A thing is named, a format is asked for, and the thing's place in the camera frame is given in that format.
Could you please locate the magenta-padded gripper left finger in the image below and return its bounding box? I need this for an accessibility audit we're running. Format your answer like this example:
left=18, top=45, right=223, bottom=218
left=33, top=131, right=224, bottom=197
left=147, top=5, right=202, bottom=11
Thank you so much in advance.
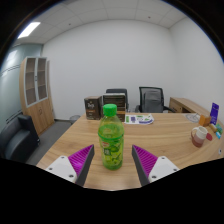
left=44, top=143, right=96, bottom=187

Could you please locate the purple standing pouch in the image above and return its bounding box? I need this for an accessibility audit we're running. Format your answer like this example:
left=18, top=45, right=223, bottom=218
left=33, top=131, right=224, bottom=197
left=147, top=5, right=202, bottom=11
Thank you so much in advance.
left=209, top=102, right=220, bottom=126

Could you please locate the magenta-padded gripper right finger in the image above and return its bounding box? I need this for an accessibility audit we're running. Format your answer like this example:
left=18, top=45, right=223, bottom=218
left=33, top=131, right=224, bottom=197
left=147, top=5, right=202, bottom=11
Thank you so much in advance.
left=131, top=144, right=181, bottom=187

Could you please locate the grey waste bin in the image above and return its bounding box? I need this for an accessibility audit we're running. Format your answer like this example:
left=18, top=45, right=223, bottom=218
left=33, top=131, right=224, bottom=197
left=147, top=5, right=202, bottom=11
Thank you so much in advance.
left=69, top=114, right=82, bottom=125

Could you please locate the green drink bottle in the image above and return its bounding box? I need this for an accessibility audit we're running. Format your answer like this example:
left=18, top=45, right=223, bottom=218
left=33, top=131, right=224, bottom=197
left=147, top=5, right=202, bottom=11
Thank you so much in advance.
left=97, top=103, right=125, bottom=171

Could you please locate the printed paper sheet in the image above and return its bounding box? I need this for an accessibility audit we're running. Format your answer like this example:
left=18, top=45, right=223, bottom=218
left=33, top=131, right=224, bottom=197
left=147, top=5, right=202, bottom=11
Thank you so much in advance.
left=124, top=113, right=155, bottom=126

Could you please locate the white and brown mug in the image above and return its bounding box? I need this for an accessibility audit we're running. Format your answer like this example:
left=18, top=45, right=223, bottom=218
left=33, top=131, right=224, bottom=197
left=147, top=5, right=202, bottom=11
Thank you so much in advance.
left=190, top=125, right=209, bottom=148

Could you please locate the open dark cardboard box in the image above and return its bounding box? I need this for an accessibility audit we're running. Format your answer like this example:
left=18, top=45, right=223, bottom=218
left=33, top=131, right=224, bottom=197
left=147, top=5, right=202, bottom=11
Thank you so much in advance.
left=101, top=92, right=127, bottom=123

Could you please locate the tan flat packet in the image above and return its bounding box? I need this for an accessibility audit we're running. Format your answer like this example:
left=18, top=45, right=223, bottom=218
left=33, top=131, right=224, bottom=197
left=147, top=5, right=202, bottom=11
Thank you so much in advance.
left=208, top=123, right=218, bottom=134

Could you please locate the black leather armchair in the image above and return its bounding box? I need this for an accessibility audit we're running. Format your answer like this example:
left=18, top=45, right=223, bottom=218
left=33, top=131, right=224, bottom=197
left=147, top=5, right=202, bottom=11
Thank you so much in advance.
left=0, top=114, right=41, bottom=164

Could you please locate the wooden shelf cabinet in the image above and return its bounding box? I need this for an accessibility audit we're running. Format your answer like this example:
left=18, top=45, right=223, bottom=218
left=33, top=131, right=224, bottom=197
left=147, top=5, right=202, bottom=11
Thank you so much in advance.
left=18, top=56, right=55, bottom=136

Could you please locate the dark brown printed carton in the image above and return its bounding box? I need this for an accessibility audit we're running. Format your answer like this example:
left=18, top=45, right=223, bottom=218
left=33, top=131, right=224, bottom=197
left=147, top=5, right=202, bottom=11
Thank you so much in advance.
left=83, top=95, right=103, bottom=121

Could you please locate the wooden side desk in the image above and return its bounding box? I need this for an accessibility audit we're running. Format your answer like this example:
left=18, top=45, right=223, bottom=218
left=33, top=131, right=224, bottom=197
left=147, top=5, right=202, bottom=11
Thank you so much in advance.
left=168, top=96, right=211, bottom=117

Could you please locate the black mesh office chair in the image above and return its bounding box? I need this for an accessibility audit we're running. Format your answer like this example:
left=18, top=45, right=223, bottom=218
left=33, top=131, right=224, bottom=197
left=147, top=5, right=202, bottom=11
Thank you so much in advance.
left=134, top=86, right=176, bottom=114

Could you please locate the black padded office chair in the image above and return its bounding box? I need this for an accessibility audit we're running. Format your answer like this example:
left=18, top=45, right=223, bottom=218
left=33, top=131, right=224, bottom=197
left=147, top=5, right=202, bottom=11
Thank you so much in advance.
left=105, top=87, right=129, bottom=113

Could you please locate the long ceiling light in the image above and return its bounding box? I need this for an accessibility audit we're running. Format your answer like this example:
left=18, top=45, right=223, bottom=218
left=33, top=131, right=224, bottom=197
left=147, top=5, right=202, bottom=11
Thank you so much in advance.
left=17, top=21, right=42, bottom=40

